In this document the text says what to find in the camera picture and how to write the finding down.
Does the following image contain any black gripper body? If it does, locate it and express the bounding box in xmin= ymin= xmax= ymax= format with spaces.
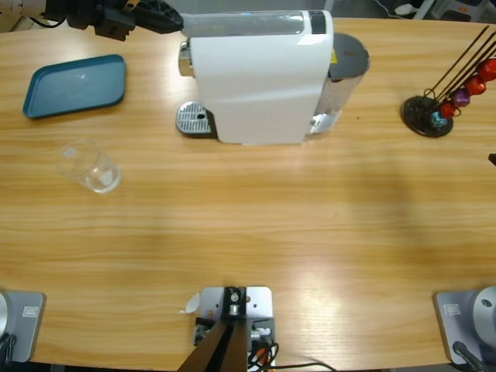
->
xmin=65 ymin=0 xmax=136 ymax=29

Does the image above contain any white capsule coffee machine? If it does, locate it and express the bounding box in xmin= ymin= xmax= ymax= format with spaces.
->
xmin=176 ymin=9 xmax=335 ymax=147

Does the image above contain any clear drinking glass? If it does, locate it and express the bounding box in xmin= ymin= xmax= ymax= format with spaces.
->
xmin=55 ymin=138 xmax=123 ymax=195

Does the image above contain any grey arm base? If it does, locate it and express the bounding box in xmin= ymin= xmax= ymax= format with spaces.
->
xmin=432 ymin=285 xmax=496 ymax=365
xmin=0 ymin=291 xmax=47 ymax=363

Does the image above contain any purple coffee capsule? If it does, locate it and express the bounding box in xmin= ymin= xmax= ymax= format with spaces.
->
xmin=452 ymin=88 xmax=472 ymax=109

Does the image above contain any teal plastic tray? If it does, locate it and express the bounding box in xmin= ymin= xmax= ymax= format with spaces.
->
xmin=22 ymin=53 xmax=128 ymax=120

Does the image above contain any brown cardboard box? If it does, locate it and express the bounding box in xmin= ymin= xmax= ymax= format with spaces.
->
xmin=0 ymin=13 xmax=28 ymax=34

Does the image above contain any black capsule holder with rods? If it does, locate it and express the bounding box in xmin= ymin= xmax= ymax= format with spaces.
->
xmin=401 ymin=25 xmax=496 ymax=139

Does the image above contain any grey plastic stool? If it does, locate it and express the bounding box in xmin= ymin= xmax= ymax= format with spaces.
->
xmin=412 ymin=0 xmax=496 ymax=22

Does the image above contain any clear water tank grey lid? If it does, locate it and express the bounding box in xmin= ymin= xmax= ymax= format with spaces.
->
xmin=309 ymin=33 xmax=371 ymax=136

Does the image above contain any white tape tag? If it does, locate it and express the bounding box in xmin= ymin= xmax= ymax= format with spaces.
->
xmin=177 ymin=292 xmax=201 ymax=315

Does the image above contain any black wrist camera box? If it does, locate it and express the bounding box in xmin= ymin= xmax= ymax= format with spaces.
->
xmin=94 ymin=10 xmax=136 ymax=42

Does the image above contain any black base cable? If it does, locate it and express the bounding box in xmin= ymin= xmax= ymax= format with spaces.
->
xmin=0 ymin=333 xmax=17 ymax=363
xmin=452 ymin=340 xmax=487 ymax=372

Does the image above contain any white camera mounting plate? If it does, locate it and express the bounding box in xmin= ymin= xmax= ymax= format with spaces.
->
xmin=198 ymin=285 xmax=273 ymax=322

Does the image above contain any black orange cable bundle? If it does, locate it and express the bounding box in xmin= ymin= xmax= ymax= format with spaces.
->
xmin=247 ymin=340 xmax=338 ymax=372

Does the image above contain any dark camera post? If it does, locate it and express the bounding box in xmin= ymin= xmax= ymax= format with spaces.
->
xmin=177 ymin=319 xmax=249 ymax=372

